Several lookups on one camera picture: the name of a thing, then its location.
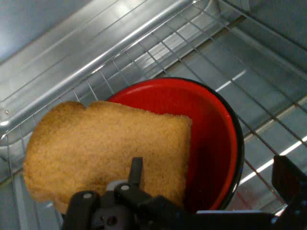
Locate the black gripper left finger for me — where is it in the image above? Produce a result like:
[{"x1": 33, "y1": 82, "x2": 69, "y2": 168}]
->
[{"x1": 62, "y1": 157, "x2": 201, "y2": 230}]

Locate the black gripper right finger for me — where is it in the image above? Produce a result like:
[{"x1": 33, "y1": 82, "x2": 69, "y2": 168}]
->
[{"x1": 272, "y1": 155, "x2": 307, "y2": 230}]

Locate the slice of toast bread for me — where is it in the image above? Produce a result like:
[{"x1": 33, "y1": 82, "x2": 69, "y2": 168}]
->
[{"x1": 23, "y1": 100, "x2": 193, "y2": 214}]

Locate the red bowl with black rim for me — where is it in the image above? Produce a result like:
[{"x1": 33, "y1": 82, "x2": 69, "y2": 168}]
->
[{"x1": 106, "y1": 77, "x2": 245, "y2": 213}]

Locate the metal wire oven rack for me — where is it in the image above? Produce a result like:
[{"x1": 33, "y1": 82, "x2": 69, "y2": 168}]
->
[{"x1": 0, "y1": 0, "x2": 307, "y2": 230}]

